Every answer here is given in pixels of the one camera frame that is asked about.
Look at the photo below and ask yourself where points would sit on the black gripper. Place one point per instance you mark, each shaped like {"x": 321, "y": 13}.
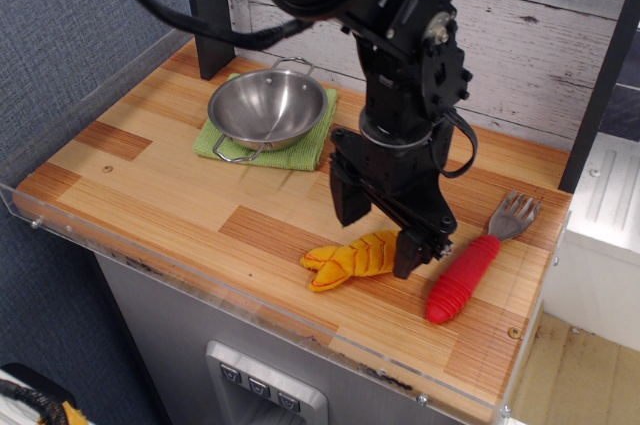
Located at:
{"x": 403, "y": 183}

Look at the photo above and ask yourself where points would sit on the orange plush fish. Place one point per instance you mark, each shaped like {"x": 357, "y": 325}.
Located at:
{"x": 371, "y": 255}

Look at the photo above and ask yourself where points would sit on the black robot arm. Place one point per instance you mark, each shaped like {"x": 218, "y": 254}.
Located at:
{"x": 415, "y": 75}

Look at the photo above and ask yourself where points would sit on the steel colander bowl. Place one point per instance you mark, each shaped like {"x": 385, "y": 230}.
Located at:
{"x": 268, "y": 110}

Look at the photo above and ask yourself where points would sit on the green cloth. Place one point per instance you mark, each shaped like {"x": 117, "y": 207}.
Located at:
{"x": 303, "y": 157}

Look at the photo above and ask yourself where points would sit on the silver dispenser panel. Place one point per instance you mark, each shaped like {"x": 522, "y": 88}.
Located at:
{"x": 251, "y": 392}

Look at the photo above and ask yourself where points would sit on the grey toy fridge cabinet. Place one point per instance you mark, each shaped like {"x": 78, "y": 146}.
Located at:
{"x": 171, "y": 329}

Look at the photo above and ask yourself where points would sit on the yellow object bottom left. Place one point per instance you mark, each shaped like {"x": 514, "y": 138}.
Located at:
{"x": 74, "y": 416}

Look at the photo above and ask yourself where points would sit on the clear acrylic guard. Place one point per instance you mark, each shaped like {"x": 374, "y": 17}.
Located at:
{"x": 129, "y": 186}

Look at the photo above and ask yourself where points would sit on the red handled fork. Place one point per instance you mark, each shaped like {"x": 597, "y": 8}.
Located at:
{"x": 455, "y": 287}

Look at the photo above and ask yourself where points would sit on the white aluminium frame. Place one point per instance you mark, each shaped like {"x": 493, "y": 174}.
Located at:
{"x": 593, "y": 282}

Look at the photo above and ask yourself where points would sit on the black right post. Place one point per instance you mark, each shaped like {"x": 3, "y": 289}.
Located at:
{"x": 612, "y": 64}

